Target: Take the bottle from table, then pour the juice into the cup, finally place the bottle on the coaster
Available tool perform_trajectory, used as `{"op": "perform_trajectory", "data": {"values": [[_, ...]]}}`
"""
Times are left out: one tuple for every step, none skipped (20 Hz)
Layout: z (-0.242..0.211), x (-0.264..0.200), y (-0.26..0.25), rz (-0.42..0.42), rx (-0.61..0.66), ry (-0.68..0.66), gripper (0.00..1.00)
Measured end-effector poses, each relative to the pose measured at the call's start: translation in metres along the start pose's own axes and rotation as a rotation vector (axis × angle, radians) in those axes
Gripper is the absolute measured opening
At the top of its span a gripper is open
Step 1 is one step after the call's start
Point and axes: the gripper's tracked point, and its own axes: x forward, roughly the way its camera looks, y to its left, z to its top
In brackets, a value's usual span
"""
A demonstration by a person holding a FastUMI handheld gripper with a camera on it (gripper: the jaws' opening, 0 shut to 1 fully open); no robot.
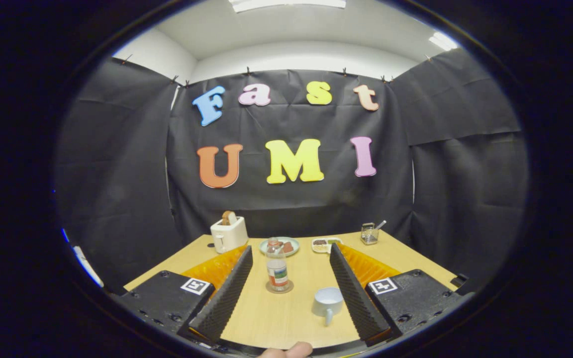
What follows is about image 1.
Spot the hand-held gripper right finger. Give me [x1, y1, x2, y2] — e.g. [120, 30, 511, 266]
[329, 243, 475, 348]

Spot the round brown coaster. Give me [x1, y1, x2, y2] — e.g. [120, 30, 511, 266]
[266, 279, 294, 294]

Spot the long ceiling light panel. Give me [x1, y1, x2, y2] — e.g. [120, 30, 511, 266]
[228, 0, 347, 13]

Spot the black backdrop cloth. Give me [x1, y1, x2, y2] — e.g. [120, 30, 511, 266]
[55, 47, 531, 294]

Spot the pale green plate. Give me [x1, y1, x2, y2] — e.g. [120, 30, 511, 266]
[259, 237, 300, 258]

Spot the white cup with handle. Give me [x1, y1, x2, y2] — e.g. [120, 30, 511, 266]
[311, 287, 345, 327]

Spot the clear plastic juice bottle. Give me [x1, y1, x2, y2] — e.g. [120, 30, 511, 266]
[265, 238, 290, 292]

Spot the white toaster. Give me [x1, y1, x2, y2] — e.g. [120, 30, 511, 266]
[210, 216, 249, 254]

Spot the small ceiling light panel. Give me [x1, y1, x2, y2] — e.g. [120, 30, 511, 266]
[428, 31, 459, 52]

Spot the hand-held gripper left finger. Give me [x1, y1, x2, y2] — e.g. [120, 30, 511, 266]
[117, 245, 254, 344]

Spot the white divided snack dish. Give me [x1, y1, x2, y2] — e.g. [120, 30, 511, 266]
[311, 237, 343, 254]

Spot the wooden table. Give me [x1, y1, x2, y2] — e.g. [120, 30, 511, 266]
[124, 231, 459, 350]

